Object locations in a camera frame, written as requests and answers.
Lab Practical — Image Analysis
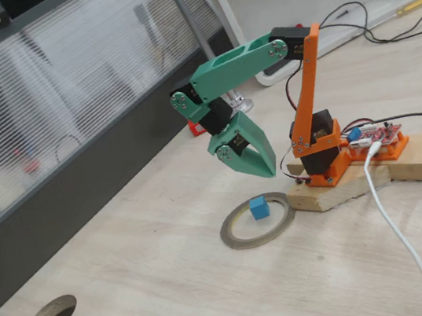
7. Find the blue cube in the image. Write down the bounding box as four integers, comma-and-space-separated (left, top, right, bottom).
248, 195, 272, 222

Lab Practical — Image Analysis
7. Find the small red box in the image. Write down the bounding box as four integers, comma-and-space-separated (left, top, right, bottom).
187, 117, 208, 138

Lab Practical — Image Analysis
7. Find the black power strip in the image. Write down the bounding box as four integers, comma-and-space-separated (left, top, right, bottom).
262, 57, 293, 79

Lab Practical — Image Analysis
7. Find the wooden base block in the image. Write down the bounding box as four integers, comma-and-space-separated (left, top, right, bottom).
281, 147, 395, 218

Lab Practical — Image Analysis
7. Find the red controller board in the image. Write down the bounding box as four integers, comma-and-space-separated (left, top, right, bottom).
343, 118, 407, 155

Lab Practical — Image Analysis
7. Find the orange controller board holder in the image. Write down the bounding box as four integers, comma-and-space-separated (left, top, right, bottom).
341, 131, 413, 169

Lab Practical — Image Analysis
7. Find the grey translucent desk partition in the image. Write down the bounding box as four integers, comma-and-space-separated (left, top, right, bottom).
0, 0, 277, 316

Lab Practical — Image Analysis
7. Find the black monitor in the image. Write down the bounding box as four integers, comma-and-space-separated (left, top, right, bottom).
0, 0, 67, 22

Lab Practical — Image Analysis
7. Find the grey ring of tape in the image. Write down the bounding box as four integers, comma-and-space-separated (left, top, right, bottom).
215, 189, 300, 253

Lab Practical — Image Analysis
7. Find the white USB cable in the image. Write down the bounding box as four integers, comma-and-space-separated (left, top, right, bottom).
359, 135, 422, 297

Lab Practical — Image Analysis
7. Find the thin black cable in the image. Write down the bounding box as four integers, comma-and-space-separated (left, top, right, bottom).
315, 0, 422, 54
317, 9, 422, 53

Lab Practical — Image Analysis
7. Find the yellow handled screwdriver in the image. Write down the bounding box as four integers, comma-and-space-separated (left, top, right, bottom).
374, 0, 422, 25

